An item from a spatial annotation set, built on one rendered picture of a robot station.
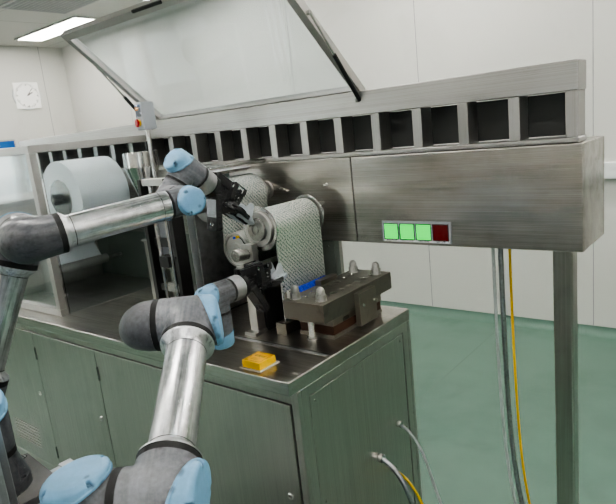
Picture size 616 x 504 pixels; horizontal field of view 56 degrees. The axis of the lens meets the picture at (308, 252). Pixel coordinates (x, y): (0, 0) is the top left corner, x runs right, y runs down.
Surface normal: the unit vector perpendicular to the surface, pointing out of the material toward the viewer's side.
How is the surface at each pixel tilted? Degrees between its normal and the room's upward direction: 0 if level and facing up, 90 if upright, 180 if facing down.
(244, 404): 90
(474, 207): 90
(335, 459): 90
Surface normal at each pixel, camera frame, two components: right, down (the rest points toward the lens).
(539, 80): -0.61, 0.23
